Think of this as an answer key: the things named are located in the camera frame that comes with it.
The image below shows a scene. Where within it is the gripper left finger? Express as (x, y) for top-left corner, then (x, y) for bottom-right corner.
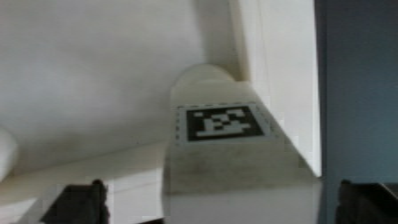
(39, 179), (110, 224)

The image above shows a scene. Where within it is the white table leg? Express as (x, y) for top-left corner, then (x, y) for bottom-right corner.
(162, 64), (322, 224)

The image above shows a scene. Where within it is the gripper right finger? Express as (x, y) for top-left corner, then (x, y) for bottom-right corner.
(334, 180), (398, 224)

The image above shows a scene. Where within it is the white square tabletop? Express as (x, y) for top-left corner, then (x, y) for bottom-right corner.
(0, 0), (322, 224)

